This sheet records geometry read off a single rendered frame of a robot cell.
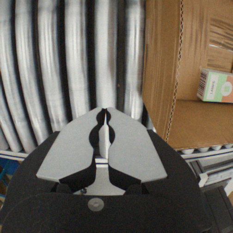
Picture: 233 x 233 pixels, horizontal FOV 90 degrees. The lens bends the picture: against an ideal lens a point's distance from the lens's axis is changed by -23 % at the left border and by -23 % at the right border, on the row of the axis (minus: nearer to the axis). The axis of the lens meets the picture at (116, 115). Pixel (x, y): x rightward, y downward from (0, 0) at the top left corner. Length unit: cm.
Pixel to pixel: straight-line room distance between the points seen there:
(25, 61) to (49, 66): 7
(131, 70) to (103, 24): 11
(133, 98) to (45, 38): 24
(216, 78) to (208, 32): 11
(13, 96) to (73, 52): 20
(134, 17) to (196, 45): 14
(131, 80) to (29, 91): 24
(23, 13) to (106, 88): 27
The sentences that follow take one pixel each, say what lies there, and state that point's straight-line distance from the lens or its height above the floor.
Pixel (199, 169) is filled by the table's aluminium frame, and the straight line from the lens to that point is 72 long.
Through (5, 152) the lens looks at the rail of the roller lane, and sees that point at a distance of 61.
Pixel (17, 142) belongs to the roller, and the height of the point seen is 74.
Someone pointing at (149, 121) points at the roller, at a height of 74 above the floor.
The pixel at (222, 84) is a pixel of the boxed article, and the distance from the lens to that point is 37.
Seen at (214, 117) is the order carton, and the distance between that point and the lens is 33.
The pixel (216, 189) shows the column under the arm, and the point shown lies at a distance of 83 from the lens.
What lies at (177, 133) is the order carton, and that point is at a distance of 24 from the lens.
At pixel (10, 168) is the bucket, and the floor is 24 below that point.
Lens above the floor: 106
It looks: 60 degrees down
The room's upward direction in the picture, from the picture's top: 177 degrees clockwise
